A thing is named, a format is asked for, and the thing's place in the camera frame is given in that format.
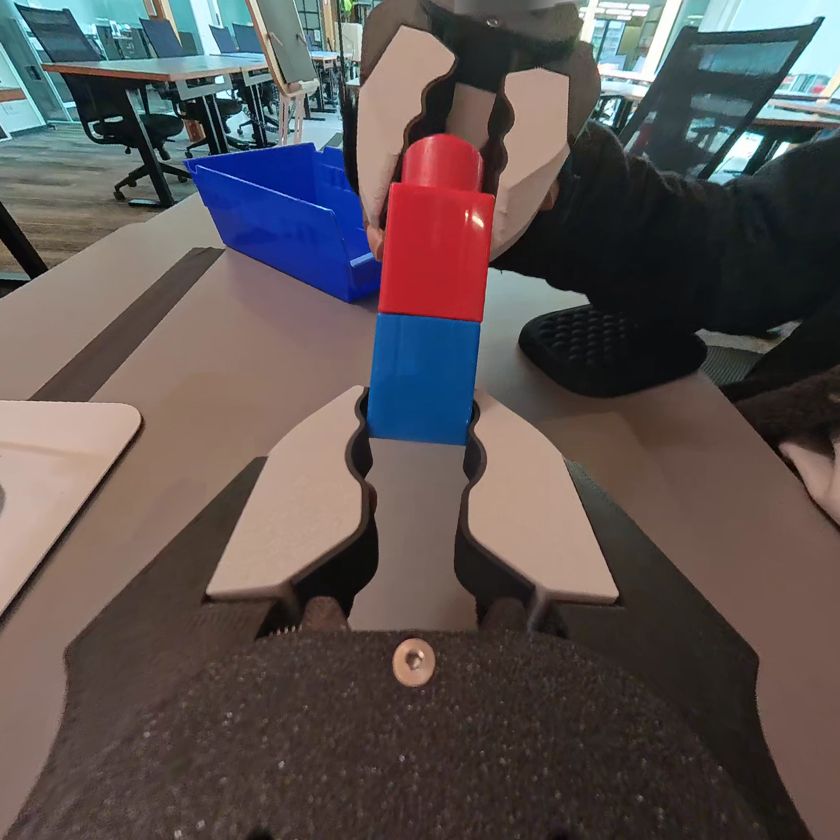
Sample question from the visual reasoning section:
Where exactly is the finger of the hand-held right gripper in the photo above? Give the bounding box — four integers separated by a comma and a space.
487, 67, 573, 265
357, 26, 458, 231

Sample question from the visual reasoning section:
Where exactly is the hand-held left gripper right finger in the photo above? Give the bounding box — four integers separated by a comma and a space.
454, 392, 621, 606

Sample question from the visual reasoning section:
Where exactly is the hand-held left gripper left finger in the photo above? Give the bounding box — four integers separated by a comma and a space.
206, 386, 382, 602

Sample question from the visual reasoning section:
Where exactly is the blue plastic bin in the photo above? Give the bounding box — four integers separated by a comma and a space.
184, 144, 383, 304

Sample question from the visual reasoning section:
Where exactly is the red one-stud mega block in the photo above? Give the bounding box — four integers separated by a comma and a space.
378, 134, 497, 324

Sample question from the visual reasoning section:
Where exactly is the blue two-stud mega block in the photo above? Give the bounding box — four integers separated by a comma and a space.
365, 312, 482, 447

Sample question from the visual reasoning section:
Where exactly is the person's right forearm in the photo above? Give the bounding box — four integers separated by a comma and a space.
489, 121, 840, 342

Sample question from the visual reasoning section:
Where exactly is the wooden board easel stand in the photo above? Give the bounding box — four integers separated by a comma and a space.
244, 0, 324, 147

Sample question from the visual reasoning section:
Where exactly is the black office chair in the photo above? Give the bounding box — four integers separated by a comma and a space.
14, 3, 193, 203
140, 18, 245, 148
210, 23, 280, 148

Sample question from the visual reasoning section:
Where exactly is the wooden top office desk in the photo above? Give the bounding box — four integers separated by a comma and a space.
42, 54, 273, 207
748, 98, 840, 178

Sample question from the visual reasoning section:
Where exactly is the white base document stand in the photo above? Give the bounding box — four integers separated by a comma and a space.
0, 400, 143, 618

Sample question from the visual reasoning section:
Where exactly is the dark fleece jacket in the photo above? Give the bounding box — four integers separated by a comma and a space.
734, 381, 840, 463

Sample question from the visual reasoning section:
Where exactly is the grey sweatshirt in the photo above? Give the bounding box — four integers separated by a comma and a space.
780, 438, 840, 526

